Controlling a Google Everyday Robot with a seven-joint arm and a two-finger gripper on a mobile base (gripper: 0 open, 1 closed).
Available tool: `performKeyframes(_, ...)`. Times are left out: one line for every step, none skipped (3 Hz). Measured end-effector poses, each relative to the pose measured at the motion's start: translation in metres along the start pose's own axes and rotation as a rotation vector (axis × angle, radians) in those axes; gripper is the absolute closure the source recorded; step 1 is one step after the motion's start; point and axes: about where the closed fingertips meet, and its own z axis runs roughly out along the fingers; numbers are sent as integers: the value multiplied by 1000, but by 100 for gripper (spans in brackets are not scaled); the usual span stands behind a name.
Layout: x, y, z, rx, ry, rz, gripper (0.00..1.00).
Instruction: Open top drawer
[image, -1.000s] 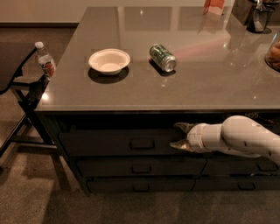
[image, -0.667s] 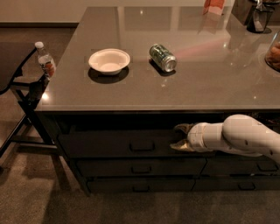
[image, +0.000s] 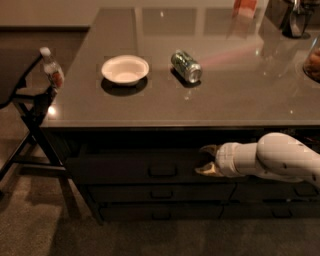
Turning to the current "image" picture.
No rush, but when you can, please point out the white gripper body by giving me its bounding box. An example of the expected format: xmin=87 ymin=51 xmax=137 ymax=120
xmin=215 ymin=143 xmax=241 ymax=178

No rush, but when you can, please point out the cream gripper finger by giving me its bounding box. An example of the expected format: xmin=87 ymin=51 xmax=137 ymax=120
xmin=199 ymin=144 xmax=220 ymax=156
xmin=195 ymin=162 xmax=222 ymax=177

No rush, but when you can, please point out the dark drawer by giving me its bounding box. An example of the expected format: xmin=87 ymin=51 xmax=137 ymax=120
xmin=255 ymin=128 xmax=320 ymax=153
xmin=231 ymin=182 xmax=319 ymax=201
xmin=100 ymin=203 xmax=223 ymax=221
xmin=220 ymin=202 xmax=320 ymax=219
xmin=88 ymin=183 xmax=235 ymax=202
xmin=65 ymin=149 xmax=245 ymax=185

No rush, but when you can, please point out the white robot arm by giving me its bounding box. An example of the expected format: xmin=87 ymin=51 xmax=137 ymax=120
xmin=195 ymin=133 xmax=320 ymax=187

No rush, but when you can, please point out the green soda can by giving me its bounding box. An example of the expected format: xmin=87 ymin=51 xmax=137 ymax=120
xmin=171 ymin=50 xmax=202 ymax=83

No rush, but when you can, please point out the white paper bowl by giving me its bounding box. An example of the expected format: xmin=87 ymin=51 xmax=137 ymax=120
xmin=101 ymin=55 xmax=149 ymax=86

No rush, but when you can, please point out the glass jar with snacks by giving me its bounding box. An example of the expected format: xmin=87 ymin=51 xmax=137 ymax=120
xmin=303 ymin=36 xmax=320 ymax=83

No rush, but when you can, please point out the orange pink carton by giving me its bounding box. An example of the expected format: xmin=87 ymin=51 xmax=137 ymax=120
xmin=233 ymin=0 xmax=257 ymax=18

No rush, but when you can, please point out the dark metal container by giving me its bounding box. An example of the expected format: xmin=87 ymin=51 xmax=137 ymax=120
xmin=282 ymin=0 xmax=312 ymax=38

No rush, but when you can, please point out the clear water bottle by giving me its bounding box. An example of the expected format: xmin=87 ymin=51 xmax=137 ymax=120
xmin=40 ymin=47 xmax=64 ymax=89

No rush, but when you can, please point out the dark chair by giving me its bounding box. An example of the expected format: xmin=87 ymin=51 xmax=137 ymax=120
xmin=0 ymin=49 xmax=62 ymax=179

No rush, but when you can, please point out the dark counter cabinet frame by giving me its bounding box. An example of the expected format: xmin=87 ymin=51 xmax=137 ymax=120
xmin=47 ymin=128 xmax=320 ymax=222

